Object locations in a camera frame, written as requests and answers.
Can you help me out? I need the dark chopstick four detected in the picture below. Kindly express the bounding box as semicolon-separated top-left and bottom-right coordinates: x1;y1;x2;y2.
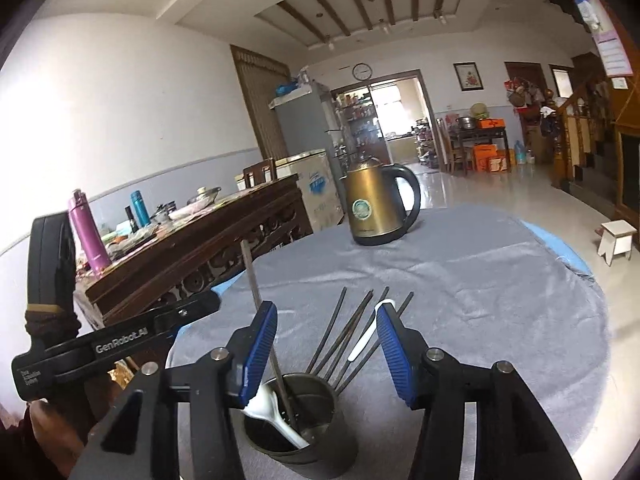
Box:
334;290;416;392

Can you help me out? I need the white plastic spoon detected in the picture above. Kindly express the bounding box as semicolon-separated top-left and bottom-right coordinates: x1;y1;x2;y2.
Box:
243;384;309;450

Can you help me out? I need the dark chopstick two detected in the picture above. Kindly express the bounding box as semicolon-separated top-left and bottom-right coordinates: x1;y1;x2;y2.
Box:
312;289;373;375

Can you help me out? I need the dark chopstick three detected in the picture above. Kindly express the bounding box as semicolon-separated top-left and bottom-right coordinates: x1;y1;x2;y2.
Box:
324;286;390;388

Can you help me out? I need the metal chopstick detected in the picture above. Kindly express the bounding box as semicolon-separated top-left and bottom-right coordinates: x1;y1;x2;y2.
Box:
240;240;297;430

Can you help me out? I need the left hand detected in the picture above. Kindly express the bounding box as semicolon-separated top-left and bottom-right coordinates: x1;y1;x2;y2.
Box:
19;309;151;480

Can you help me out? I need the steel utensil holder cup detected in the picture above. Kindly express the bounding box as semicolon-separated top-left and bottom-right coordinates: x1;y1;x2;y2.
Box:
243;373;358;479

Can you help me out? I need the purple thermos bottle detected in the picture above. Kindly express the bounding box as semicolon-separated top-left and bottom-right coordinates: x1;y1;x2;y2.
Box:
68;188;111;275

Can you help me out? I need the carved wooden sideboard table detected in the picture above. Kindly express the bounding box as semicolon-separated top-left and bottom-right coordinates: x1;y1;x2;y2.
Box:
76;174;312;330

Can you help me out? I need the grey tablecloth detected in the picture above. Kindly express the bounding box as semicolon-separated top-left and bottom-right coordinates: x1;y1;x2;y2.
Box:
167;204;610;479

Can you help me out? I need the gold electric kettle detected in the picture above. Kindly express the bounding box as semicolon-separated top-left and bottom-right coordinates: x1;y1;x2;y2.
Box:
341;157;421;246

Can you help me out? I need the white chest freezer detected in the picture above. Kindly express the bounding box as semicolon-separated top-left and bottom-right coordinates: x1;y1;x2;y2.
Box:
276;150;344;233

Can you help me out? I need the teal thermos bottle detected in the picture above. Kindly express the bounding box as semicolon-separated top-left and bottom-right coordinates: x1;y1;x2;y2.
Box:
130;191;151;226

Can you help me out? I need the wooden chair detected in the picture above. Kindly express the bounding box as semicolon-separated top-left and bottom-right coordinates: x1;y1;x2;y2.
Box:
243;157;278;188

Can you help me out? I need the dark side table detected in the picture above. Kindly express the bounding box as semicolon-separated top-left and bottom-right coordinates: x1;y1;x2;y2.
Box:
448;127;512;174

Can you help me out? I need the blue water jug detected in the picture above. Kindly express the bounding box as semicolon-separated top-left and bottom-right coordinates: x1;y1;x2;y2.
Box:
514;140;527;165

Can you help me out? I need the small white stool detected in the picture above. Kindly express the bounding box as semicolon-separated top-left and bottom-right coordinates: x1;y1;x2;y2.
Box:
598;220;637;266

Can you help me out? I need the grey refrigerator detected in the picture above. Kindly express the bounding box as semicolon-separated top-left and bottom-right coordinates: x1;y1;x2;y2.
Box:
269;81;344;181

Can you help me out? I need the wooden stair railing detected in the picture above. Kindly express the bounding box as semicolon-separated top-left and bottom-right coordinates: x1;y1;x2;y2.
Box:
549;74;640;212

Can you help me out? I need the framed wall picture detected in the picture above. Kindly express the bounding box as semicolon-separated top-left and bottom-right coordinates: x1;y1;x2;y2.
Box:
454;62;484;91

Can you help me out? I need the round wall clock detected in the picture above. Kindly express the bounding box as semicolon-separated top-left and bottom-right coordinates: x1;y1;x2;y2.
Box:
352;63;373;81

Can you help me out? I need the wall calendar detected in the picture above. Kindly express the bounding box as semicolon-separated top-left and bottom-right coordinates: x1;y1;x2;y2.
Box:
574;0;632;78

